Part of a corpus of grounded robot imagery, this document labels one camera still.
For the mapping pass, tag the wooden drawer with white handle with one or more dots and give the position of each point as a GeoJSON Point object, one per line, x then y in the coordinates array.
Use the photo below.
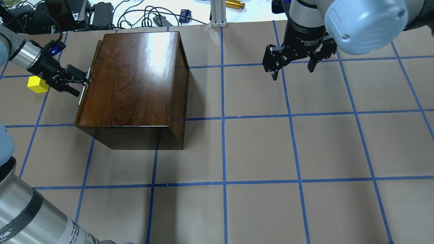
{"type": "Point", "coordinates": [90, 73]}

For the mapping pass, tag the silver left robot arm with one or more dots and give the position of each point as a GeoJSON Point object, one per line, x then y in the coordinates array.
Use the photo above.
{"type": "Point", "coordinates": [16, 49]}

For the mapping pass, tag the aluminium frame post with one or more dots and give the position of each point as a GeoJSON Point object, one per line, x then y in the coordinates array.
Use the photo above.
{"type": "Point", "coordinates": [218, 13]}

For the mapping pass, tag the gold metal cylinder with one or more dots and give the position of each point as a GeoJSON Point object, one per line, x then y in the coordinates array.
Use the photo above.
{"type": "Point", "coordinates": [235, 4]}

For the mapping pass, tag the black power adapter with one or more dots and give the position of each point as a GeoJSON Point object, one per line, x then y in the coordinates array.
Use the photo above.
{"type": "Point", "coordinates": [102, 14]}

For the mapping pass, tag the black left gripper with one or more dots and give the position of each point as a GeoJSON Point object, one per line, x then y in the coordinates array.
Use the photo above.
{"type": "Point", "coordinates": [41, 65]}

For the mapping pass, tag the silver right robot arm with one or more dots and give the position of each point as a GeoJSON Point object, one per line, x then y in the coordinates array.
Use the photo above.
{"type": "Point", "coordinates": [359, 26]}

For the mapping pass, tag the yellow block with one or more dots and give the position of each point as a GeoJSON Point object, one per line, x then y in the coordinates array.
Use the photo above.
{"type": "Point", "coordinates": [37, 85]}

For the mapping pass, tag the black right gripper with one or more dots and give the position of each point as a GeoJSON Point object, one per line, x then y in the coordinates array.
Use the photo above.
{"type": "Point", "coordinates": [302, 38]}

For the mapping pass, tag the dark brown wooden cabinet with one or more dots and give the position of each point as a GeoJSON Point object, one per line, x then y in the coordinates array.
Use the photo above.
{"type": "Point", "coordinates": [137, 96]}

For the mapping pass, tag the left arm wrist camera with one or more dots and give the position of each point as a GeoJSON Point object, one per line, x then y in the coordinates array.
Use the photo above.
{"type": "Point", "coordinates": [53, 47]}

